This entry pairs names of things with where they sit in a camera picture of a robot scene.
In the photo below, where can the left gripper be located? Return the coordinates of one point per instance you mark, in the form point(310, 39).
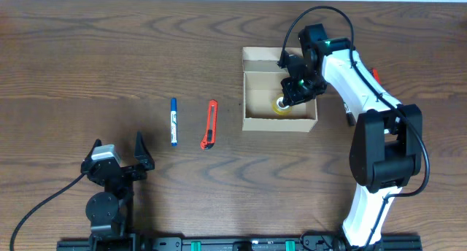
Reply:
point(122, 171)

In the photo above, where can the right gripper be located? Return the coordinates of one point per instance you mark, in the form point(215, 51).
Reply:
point(295, 94)

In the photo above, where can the yellow tape roll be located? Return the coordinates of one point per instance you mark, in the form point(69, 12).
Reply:
point(278, 107)

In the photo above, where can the black whiteboard marker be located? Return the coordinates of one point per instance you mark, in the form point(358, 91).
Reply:
point(349, 116)

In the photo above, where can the red black stapler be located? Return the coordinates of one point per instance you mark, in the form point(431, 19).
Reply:
point(375, 74)

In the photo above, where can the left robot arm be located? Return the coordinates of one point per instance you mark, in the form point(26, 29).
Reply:
point(110, 212)

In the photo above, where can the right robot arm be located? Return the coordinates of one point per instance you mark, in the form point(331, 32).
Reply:
point(385, 151)

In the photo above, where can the open cardboard box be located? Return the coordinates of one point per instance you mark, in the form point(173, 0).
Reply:
point(261, 83)

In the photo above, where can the blue whiteboard marker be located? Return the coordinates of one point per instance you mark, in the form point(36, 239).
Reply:
point(173, 115)

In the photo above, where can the red utility knife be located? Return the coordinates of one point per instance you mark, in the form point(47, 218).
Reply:
point(208, 140)

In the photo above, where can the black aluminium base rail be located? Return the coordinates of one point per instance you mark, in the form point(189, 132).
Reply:
point(204, 243)

